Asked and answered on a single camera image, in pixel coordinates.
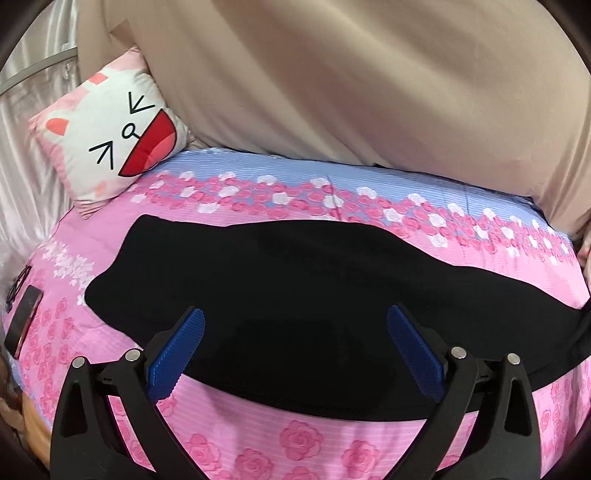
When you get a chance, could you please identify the black pants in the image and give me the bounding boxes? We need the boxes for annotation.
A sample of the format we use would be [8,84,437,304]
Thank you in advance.
[85,215,590,421]

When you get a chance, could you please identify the brown furry item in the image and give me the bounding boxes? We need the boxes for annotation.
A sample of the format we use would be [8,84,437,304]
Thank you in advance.
[0,357,51,470]

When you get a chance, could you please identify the black smartphone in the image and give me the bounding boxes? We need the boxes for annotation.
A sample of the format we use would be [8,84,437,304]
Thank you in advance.
[4,285,43,360]

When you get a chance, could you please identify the pink rose bed sheet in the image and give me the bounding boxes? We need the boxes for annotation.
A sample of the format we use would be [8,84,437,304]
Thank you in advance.
[12,149,589,479]

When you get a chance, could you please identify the white cat face pillow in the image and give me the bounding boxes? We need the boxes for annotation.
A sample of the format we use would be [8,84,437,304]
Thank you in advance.
[28,46,191,217]

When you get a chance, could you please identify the beige curtain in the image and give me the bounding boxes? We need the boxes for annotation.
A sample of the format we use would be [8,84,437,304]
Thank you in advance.
[77,1,590,236]

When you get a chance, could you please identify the silver satin curtain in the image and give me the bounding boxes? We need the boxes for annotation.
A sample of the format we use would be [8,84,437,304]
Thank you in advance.
[1,1,80,282]

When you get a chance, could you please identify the black cable bundle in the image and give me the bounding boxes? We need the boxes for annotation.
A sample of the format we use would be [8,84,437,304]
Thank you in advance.
[5,264,33,311]

